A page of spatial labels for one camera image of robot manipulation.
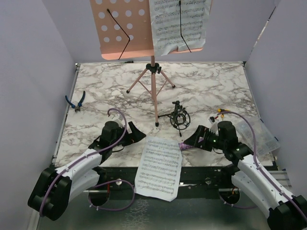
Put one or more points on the black microphone shock mount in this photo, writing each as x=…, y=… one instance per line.
x=179, y=117

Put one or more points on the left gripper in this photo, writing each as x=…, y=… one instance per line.
x=136, y=135

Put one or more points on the sheet music page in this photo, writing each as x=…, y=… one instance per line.
x=178, y=25
x=160, y=167

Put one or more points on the yellow handled screwdriver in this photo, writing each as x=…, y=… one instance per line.
x=221, y=113

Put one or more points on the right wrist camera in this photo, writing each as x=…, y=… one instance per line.
x=214, y=121

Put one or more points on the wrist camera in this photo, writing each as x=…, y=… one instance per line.
x=118, y=118
x=214, y=121

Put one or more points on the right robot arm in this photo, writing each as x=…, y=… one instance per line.
x=282, y=209

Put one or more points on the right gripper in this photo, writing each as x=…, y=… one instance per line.
x=193, y=140

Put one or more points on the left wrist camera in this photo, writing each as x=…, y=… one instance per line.
x=118, y=118

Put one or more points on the purple glitter microphone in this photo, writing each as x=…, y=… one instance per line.
x=184, y=147

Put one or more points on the pink music stand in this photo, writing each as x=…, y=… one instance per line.
x=124, y=31

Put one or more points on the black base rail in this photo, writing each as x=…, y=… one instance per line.
x=189, y=182

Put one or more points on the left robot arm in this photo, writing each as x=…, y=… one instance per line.
x=55, y=188

